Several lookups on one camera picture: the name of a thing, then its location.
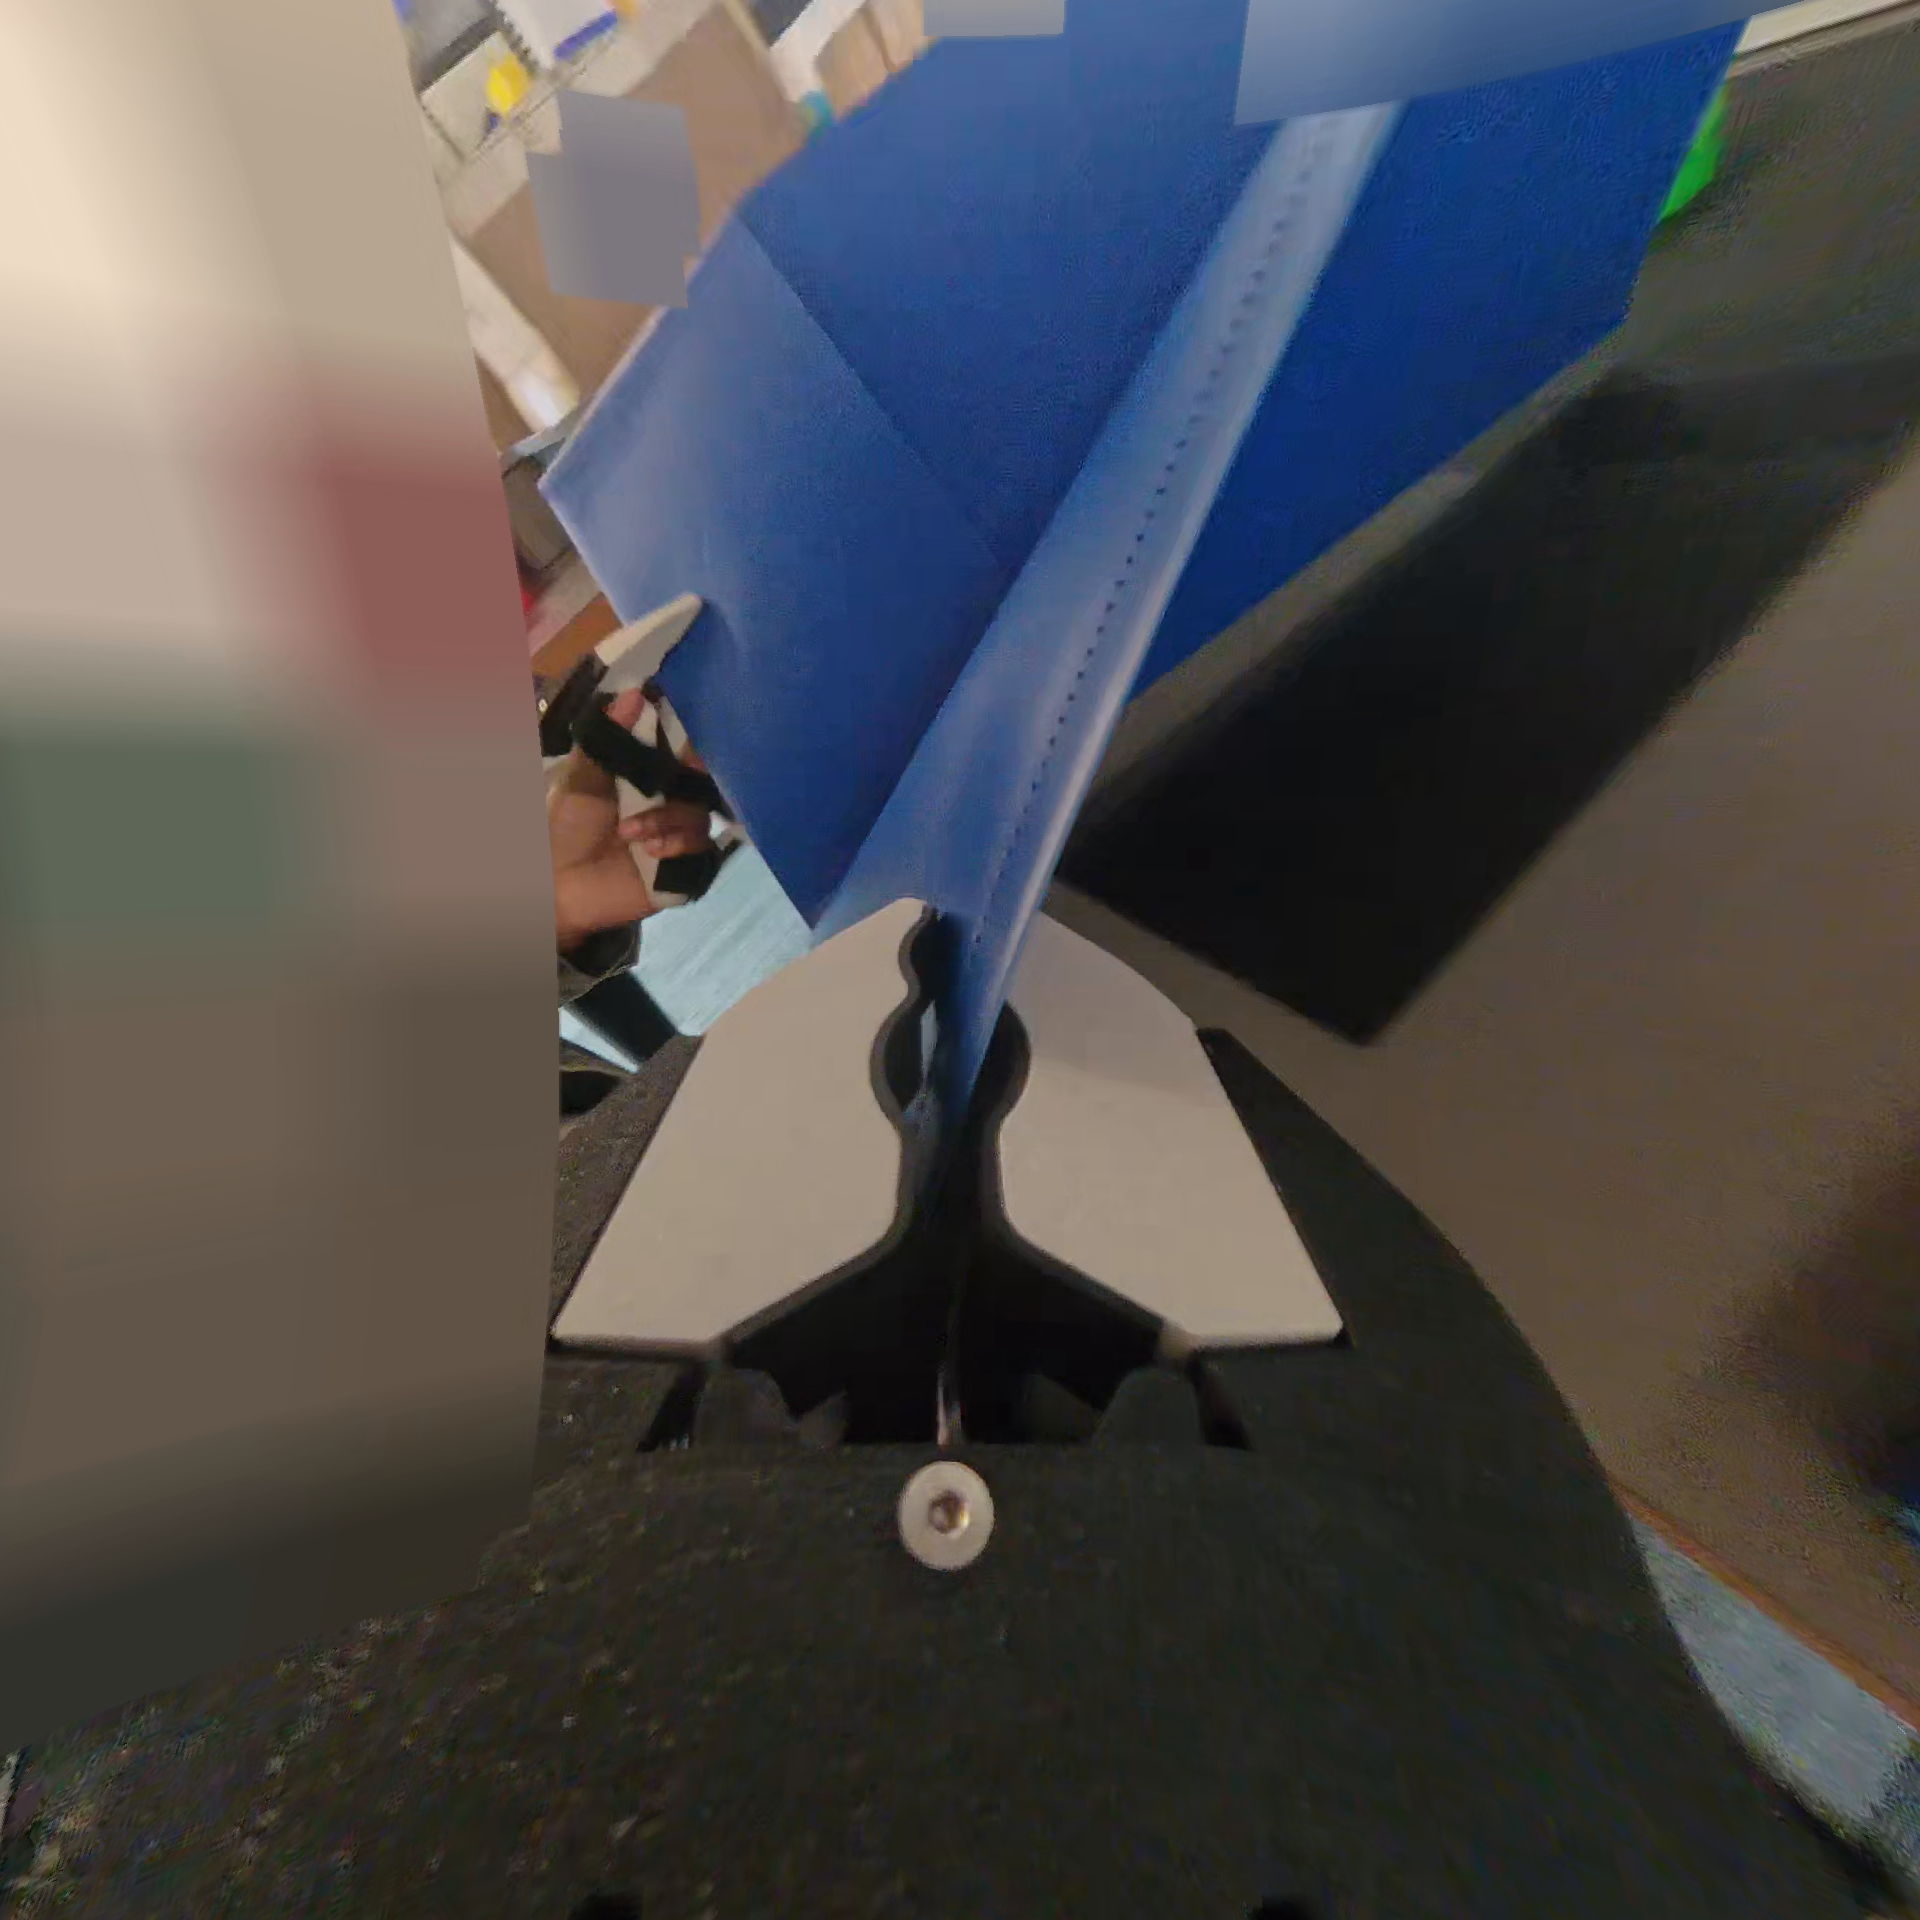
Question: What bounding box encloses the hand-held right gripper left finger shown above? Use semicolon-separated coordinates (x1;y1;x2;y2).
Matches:
550;894;940;1358

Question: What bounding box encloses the green object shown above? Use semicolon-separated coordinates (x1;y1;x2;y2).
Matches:
1655;75;1745;228

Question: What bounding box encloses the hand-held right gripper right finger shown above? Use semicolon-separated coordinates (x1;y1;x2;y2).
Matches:
980;910;1348;1358

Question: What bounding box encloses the blue cloth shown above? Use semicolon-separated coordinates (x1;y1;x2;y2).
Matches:
537;22;1752;1128

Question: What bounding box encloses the person's left hand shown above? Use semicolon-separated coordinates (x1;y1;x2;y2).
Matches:
552;751;724;964

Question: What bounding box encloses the cardboard box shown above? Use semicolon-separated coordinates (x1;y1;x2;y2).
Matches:
590;0;855;250

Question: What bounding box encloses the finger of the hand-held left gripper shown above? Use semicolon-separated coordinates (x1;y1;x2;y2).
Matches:
594;593;710;698

